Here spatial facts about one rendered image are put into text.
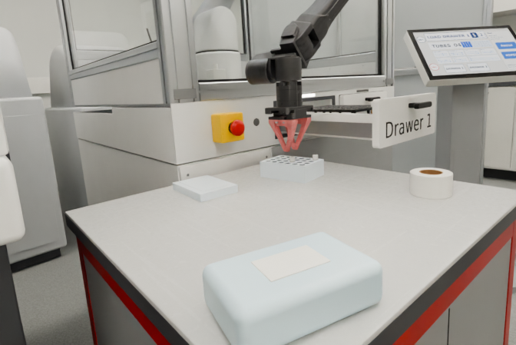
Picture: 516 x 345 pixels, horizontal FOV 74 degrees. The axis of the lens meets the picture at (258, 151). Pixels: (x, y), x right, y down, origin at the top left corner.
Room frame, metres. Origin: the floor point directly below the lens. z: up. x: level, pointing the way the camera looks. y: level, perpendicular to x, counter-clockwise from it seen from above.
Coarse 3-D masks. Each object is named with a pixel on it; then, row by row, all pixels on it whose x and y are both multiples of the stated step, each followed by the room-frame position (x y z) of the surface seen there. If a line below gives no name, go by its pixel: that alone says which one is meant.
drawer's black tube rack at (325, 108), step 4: (364, 104) 1.04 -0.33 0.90; (368, 104) 1.03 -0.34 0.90; (316, 108) 1.00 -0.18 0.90; (320, 108) 1.00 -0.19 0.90; (324, 108) 0.98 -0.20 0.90; (328, 108) 0.97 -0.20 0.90; (332, 108) 0.97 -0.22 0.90; (336, 108) 0.95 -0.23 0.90; (340, 108) 0.94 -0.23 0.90; (344, 108) 0.94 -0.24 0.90; (348, 108) 0.93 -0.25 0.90; (352, 108) 0.91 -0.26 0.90; (356, 108) 0.91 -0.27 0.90; (316, 112) 1.07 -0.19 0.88; (324, 112) 0.95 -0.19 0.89; (340, 112) 1.00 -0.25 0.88; (352, 112) 0.88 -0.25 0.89; (368, 112) 0.93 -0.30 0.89
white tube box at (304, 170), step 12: (276, 156) 0.84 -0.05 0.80; (288, 156) 0.83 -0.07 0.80; (264, 168) 0.78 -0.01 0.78; (276, 168) 0.76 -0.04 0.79; (288, 168) 0.74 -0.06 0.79; (300, 168) 0.72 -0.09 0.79; (312, 168) 0.73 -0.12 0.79; (288, 180) 0.74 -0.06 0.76; (300, 180) 0.72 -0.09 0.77; (312, 180) 0.73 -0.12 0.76
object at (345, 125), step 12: (312, 120) 0.92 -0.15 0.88; (324, 120) 0.89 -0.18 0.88; (336, 120) 0.86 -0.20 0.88; (348, 120) 0.83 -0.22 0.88; (360, 120) 0.81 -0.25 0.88; (312, 132) 0.92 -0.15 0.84; (324, 132) 0.89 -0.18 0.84; (336, 132) 0.86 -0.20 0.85; (348, 132) 0.83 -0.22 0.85; (360, 132) 0.81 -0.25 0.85
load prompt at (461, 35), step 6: (426, 36) 1.66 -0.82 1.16; (432, 36) 1.66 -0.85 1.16; (438, 36) 1.66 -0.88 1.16; (444, 36) 1.66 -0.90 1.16; (450, 36) 1.66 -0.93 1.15; (456, 36) 1.66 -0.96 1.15; (462, 36) 1.66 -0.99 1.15; (468, 36) 1.66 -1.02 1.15; (474, 36) 1.67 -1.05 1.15; (480, 36) 1.67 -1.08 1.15; (486, 36) 1.67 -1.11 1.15
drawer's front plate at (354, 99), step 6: (342, 96) 1.20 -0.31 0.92; (348, 96) 1.21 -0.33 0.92; (354, 96) 1.24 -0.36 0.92; (360, 96) 1.26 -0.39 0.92; (366, 96) 1.29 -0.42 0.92; (372, 96) 1.32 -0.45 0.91; (378, 96) 1.34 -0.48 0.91; (384, 96) 1.37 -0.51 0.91; (342, 102) 1.20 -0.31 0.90; (348, 102) 1.21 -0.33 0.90; (354, 102) 1.24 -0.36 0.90; (360, 102) 1.26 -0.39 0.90; (366, 102) 1.29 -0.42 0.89
